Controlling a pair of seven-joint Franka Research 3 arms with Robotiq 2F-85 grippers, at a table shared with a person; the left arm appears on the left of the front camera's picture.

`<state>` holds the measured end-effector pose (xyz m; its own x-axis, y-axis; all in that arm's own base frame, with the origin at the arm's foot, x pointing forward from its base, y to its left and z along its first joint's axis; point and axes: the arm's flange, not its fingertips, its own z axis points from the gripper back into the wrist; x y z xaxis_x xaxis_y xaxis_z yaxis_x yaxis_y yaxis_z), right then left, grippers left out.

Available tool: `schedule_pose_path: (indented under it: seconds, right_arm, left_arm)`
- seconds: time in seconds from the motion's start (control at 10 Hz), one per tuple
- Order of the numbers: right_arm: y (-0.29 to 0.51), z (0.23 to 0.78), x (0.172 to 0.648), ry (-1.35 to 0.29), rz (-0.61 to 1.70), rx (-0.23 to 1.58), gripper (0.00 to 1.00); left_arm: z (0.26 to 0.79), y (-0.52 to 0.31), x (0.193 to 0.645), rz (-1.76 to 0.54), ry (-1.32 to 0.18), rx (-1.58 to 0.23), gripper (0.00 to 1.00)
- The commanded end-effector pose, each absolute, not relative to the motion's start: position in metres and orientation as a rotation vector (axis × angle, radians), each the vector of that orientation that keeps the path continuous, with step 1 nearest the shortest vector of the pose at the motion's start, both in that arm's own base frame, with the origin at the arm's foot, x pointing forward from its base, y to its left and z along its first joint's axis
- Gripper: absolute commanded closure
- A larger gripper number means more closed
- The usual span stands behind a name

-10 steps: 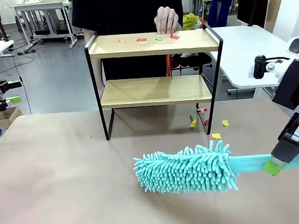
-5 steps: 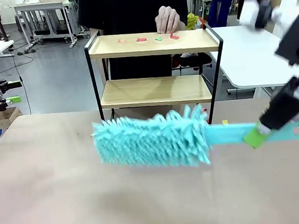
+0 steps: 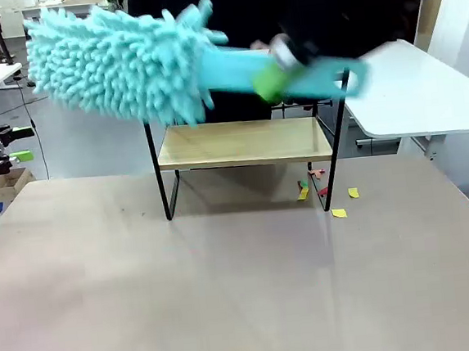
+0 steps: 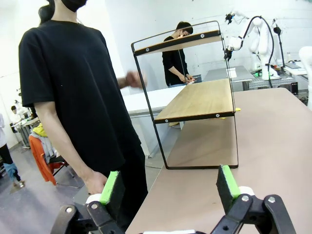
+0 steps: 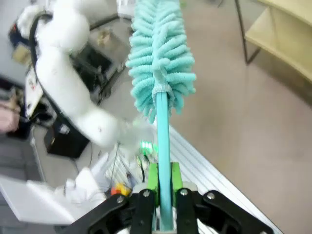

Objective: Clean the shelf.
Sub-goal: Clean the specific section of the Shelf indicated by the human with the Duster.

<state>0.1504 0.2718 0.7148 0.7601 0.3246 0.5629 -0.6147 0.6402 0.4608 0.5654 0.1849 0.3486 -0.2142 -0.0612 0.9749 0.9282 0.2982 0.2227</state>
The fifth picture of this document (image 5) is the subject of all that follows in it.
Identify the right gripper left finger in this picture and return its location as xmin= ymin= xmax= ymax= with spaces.
xmin=70 ymin=162 xmax=159 ymax=234

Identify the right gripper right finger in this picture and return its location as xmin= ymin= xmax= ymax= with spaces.
xmin=171 ymin=162 xmax=273 ymax=234

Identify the teal chenille duster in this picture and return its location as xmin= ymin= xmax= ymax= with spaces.
xmin=125 ymin=0 xmax=197 ymax=232

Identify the yellow emergency stop button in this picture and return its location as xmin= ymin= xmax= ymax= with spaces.
xmin=111 ymin=182 xmax=131 ymax=196

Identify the black computer case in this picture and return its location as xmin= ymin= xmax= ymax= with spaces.
xmin=44 ymin=117 xmax=90 ymax=158

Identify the white panel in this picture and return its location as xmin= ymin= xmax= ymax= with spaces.
xmin=0 ymin=176 xmax=74 ymax=225

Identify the black equipment rack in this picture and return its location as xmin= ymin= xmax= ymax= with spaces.
xmin=69 ymin=43 xmax=122 ymax=98

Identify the white paper sign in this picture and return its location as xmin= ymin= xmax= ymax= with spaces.
xmin=25 ymin=69 xmax=45 ymax=117

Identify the aluminium extrusion table frame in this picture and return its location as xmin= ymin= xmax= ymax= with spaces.
xmin=168 ymin=125 xmax=285 ymax=234

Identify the wooden shelf black frame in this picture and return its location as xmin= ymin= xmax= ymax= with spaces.
xmin=234 ymin=0 xmax=312 ymax=85

